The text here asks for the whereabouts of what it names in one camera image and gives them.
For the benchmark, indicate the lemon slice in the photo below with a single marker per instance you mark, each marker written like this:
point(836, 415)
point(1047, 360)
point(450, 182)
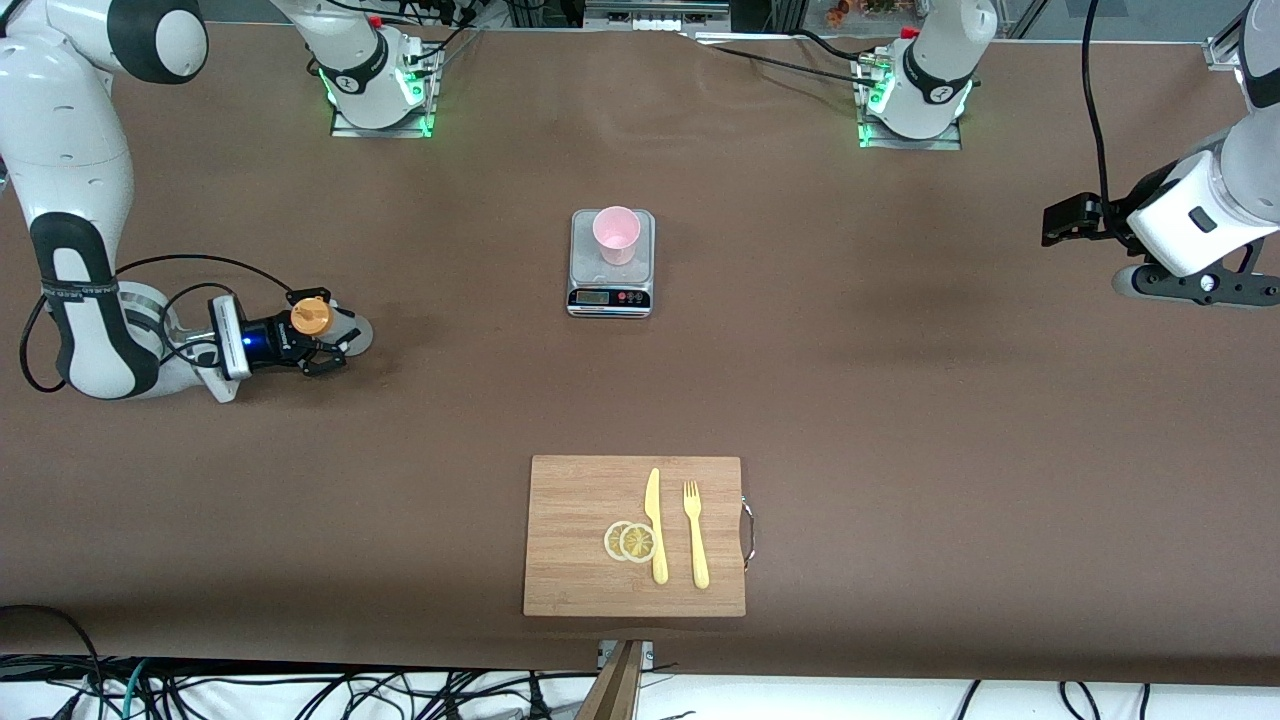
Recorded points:
point(637, 542)
point(611, 541)

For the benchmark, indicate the small metal bracket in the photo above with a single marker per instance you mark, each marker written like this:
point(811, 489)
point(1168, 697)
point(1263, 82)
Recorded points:
point(648, 652)

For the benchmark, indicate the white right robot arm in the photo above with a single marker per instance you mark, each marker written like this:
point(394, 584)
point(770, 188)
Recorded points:
point(70, 150)

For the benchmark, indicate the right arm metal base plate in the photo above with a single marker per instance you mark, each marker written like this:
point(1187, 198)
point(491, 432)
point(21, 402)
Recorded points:
point(380, 132)

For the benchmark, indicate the white power strip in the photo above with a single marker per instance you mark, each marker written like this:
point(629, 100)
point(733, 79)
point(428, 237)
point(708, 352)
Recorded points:
point(655, 22)

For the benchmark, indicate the silver digital kitchen scale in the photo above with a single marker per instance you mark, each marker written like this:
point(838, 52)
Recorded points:
point(640, 272)

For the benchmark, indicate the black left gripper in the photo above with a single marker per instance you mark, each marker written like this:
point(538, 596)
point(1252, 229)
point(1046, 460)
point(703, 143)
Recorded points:
point(1112, 217)

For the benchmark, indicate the pink plastic cup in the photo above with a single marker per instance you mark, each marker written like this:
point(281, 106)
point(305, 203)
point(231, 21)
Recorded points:
point(617, 235)

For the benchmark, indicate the aluminium frame corner bracket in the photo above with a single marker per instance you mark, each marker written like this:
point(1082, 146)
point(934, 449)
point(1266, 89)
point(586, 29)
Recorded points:
point(1220, 52)

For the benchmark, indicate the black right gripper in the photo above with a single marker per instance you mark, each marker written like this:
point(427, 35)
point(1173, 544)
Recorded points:
point(270, 340)

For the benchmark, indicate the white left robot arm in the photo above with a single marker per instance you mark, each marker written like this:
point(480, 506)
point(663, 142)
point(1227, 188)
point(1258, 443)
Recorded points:
point(935, 90)

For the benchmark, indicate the yellow plastic knife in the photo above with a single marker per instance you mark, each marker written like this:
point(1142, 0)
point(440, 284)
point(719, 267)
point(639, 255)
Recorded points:
point(653, 500)

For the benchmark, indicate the wooden post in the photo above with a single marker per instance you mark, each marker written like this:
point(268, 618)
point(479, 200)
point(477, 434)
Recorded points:
point(612, 695)

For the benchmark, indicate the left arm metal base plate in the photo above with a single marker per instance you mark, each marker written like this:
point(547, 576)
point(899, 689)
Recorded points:
point(910, 144)

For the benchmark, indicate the yellow plastic fork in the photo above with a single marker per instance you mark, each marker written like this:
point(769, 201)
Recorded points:
point(698, 550)

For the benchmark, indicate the translucent sauce bottle orange cap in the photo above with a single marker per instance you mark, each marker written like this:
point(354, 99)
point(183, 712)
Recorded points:
point(312, 317)

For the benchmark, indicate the wooden cutting board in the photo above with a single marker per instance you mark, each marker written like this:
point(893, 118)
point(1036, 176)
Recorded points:
point(570, 540)

